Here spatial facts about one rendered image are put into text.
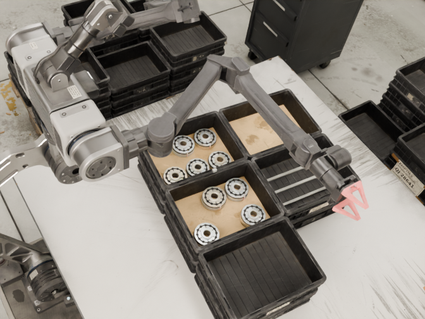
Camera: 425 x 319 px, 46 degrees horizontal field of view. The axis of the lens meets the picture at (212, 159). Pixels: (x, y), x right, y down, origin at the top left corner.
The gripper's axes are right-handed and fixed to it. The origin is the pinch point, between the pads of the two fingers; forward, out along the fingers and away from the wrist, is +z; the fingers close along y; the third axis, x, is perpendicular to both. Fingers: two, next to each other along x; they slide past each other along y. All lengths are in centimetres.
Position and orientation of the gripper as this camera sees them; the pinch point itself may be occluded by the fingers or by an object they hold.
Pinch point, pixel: (361, 211)
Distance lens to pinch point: 147.6
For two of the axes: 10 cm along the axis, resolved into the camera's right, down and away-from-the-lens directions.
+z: 5.5, 7.0, -4.5
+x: -8.2, 3.8, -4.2
